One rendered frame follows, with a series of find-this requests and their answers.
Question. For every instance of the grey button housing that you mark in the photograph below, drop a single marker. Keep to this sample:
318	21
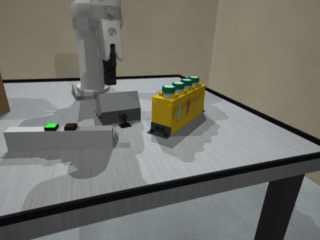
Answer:
118	107

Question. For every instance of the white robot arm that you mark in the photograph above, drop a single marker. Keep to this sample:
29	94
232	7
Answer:
91	68

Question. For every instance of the green screw cap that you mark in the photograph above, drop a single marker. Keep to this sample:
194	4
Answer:
168	89
187	82
178	85
195	79

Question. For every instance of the black table edge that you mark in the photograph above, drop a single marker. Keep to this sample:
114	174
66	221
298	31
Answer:
40	212

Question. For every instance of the brown cardboard box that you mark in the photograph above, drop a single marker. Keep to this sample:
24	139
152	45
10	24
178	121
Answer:
4	105

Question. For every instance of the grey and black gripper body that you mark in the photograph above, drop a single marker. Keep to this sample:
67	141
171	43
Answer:
105	38

